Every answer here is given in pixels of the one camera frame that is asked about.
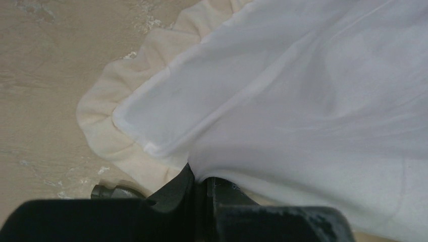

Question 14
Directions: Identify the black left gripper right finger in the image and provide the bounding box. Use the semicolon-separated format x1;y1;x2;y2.
205;177;355;241

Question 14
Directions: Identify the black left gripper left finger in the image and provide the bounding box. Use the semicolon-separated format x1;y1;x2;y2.
1;166;194;241

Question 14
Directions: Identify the dark green cream-frilled pillowcase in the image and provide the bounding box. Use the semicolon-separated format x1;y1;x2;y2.
77;1;427;241

